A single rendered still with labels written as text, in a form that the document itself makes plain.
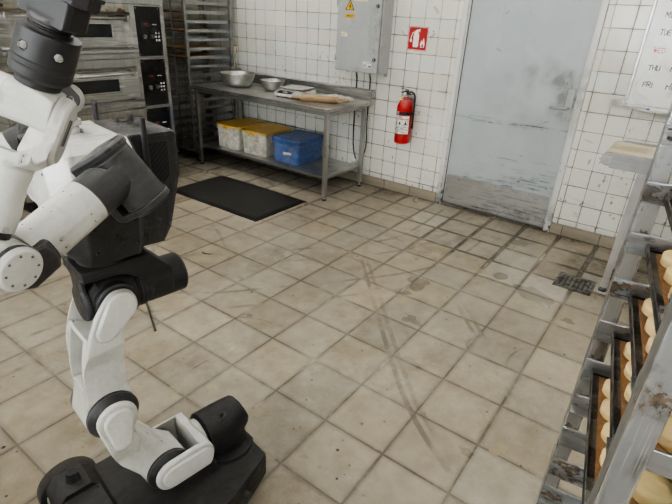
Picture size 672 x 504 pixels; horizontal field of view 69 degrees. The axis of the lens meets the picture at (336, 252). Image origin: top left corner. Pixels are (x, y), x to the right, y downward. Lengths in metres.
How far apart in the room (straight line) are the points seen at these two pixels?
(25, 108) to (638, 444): 0.92
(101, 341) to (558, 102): 3.89
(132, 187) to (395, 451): 1.60
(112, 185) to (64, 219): 0.11
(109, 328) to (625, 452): 1.14
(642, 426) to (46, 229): 0.91
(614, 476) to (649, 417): 0.09
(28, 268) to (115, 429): 0.72
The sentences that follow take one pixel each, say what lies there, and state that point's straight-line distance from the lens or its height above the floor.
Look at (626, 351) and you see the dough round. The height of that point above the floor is 1.14.
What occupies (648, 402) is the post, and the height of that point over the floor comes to 1.32.
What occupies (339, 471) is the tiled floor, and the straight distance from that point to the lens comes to 2.13.
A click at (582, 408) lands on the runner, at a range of 1.15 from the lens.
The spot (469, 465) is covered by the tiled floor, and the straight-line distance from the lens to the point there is 2.25.
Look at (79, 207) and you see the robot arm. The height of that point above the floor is 1.31.
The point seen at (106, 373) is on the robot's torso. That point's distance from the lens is 1.49.
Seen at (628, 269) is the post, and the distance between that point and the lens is 1.00.
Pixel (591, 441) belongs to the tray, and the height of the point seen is 1.04.
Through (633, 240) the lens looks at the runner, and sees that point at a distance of 0.97.
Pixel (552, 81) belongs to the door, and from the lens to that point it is 4.49.
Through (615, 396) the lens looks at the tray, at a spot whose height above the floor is 1.13.
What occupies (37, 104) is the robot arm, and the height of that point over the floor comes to 1.50.
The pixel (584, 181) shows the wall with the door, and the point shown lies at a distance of 4.51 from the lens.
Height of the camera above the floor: 1.64
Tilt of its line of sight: 26 degrees down
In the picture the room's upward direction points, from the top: 3 degrees clockwise
